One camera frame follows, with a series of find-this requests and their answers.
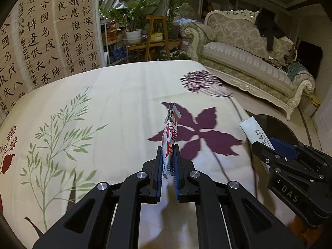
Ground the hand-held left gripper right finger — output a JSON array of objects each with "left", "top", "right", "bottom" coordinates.
[{"left": 173, "top": 145, "right": 305, "bottom": 249}]

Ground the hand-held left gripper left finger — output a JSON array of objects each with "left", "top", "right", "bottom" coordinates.
[{"left": 32, "top": 146, "right": 165, "bottom": 249}]

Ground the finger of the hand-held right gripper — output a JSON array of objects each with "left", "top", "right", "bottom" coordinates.
[
  {"left": 252, "top": 140, "right": 288, "bottom": 172},
  {"left": 270, "top": 137, "right": 300, "bottom": 160}
]

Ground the bin with black liner bag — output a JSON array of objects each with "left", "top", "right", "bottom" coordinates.
[{"left": 245, "top": 114, "right": 312, "bottom": 151}]

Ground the white printed paper packet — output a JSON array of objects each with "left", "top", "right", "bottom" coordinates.
[{"left": 239, "top": 117, "right": 275, "bottom": 151}]

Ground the red and white snack wrapper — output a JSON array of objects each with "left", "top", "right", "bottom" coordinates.
[{"left": 161, "top": 102, "right": 182, "bottom": 179}]

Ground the white door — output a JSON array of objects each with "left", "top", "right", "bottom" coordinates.
[{"left": 312, "top": 93, "right": 332, "bottom": 146}]

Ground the box with yellow bag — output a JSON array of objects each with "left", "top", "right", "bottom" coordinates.
[{"left": 309, "top": 95, "right": 322, "bottom": 115}]

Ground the teal knitted cloth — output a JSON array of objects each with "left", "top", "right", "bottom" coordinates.
[{"left": 287, "top": 63, "right": 307, "bottom": 80}]

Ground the clutter of papers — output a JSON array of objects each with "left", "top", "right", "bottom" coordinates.
[{"left": 267, "top": 57, "right": 288, "bottom": 69}]

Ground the floral tablecloth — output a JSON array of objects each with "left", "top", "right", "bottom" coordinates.
[{"left": 0, "top": 60, "right": 262, "bottom": 249}]

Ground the ornate white sofa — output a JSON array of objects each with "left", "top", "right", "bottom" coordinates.
[{"left": 182, "top": 10, "right": 316, "bottom": 121}]

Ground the black jacket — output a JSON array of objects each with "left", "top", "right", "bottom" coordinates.
[{"left": 254, "top": 8, "right": 286, "bottom": 51}]

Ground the small leafy green plant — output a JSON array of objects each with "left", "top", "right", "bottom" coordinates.
[{"left": 170, "top": 50, "right": 193, "bottom": 61}]

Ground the blue crate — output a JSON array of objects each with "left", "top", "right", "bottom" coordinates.
[{"left": 112, "top": 47, "right": 128, "bottom": 61}]

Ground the wooden plant stand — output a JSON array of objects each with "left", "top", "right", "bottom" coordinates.
[{"left": 126, "top": 16, "right": 182, "bottom": 62}]

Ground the tall plant in dark pot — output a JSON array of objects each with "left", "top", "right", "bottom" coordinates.
[{"left": 165, "top": 0, "right": 189, "bottom": 41}]

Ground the leafy plant in white pot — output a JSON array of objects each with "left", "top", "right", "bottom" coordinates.
[{"left": 100, "top": 0, "right": 159, "bottom": 45}]

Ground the white wire storage rack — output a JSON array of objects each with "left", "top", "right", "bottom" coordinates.
[{"left": 100, "top": 18, "right": 130, "bottom": 67}]

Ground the calligraphy wall hanging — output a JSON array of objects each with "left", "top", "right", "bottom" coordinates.
[{"left": 0, "top": 0, "right": 108, "bottom": 125}]

